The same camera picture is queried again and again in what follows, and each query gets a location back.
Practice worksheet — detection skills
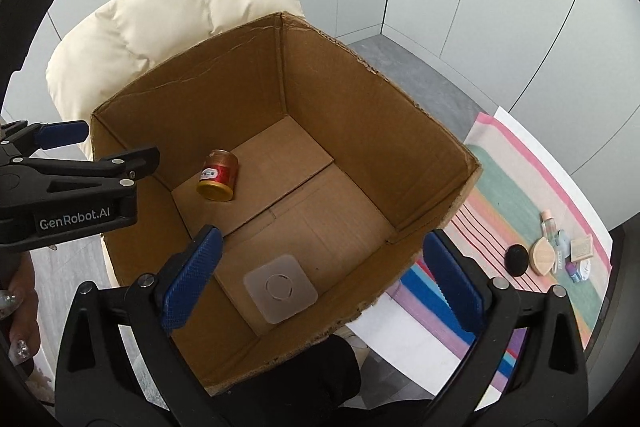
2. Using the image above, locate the cream padded chair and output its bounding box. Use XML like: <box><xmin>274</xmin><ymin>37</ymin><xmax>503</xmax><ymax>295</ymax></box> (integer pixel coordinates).
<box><xmin>45</xmin><ymin>0</ymin><xmax>307</xmax><ymax>293</ymax></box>

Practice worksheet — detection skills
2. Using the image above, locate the striped pastel cloth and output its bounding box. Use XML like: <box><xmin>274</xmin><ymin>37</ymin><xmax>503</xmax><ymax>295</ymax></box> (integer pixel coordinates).
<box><xmin>385</xmin><ymin>111</ymin><xmax>613</xmax><ymax>400</ymax></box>

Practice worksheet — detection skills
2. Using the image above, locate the beige oval makeup sponge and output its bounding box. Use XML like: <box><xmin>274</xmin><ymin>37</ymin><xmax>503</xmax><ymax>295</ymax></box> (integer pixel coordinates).
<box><xmin>530</xmin><ymin>237</ymin><xmax>557</xmax><ymax>276</ymax></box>

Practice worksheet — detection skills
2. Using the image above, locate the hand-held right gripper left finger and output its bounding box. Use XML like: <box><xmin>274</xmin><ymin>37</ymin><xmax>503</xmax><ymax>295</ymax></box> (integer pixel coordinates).
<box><xmin>54</xmin><ymin>224</ymin><xmax>224</xmax><ymax>427</ymax></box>

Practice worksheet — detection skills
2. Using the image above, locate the black round powder puff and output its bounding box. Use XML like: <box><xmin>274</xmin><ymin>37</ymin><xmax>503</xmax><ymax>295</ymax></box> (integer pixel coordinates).
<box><xmin>505</xmin><ymin>244</ymin><xmax>530</xmax><ymax>277</ymax></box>

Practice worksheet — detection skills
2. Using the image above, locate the person's beige shoe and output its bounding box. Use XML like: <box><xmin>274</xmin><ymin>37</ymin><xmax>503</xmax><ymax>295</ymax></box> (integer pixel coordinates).
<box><xmin>334</xmin><ymin>327</ymin><xmax>372</xmax><ymax>352</ymax></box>

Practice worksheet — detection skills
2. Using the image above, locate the red jar with gold lid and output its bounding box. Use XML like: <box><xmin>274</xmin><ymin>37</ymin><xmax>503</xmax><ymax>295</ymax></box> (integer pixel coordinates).
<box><xmin>196</xmin><ymin>149</ymin><xmax>240</xmax><ymax>202</ymax></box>

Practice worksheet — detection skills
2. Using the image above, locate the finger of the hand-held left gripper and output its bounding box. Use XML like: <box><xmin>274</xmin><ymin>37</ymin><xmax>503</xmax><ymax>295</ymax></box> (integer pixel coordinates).
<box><xmin>10</xmin><ymin>146</ymin><xmax>161</xmax><ymax>188</ymax></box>
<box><xmin>0</xmin><ymin>120</ymin><xmax>90</xmax><ymax>158</ymax></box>

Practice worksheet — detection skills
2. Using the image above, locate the translucent square plastic lid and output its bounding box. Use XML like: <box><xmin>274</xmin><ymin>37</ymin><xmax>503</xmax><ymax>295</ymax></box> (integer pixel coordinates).
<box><xmin>243</xmin><ymin>254</ymin><xmax>319</xmax><ymax>324</ymax></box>

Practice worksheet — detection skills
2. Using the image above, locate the person's left hand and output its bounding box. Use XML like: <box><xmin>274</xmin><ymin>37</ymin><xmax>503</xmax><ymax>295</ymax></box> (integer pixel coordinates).
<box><xmin>0</xmin><ymin>249</ymin><xmax>42</xmax><ymax>374</ymax></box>

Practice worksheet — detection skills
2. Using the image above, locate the brown cardboard box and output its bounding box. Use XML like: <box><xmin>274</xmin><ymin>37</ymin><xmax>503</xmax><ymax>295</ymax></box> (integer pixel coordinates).
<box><xmin>90</xmin><ymin>11</ymin><xmax>482</xmax><ymax>398</ymax></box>

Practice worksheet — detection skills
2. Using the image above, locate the cream square cosmetic box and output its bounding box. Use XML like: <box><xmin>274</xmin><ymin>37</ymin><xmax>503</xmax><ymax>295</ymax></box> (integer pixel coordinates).
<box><xmin>570</xmin><ymin>234</ymin><xmax>594</xmax><ymax>263</ymax></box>

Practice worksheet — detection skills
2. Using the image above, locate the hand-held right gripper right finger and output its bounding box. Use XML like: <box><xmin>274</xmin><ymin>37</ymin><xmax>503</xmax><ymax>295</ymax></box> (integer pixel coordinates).
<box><xmin>422</xmin><ymin>229</ymin><xmax>589</xmax><ymax>427</ymax></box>

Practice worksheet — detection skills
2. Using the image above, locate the small bottle with pink cap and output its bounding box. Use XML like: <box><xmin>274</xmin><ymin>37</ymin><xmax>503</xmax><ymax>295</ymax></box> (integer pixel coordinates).
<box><xmin>540</xmin><ymin>209</ymin><xmax>557</xmax><ymax>243</ymax></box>

